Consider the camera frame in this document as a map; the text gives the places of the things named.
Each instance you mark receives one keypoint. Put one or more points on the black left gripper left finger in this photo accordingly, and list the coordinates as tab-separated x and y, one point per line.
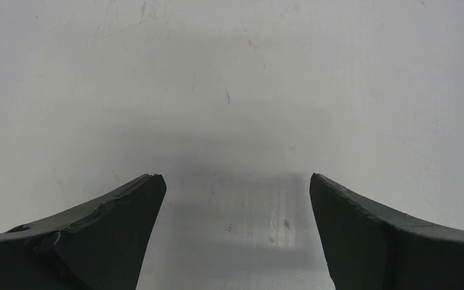
99	244

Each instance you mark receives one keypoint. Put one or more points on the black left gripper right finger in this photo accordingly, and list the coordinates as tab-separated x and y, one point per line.
368	245

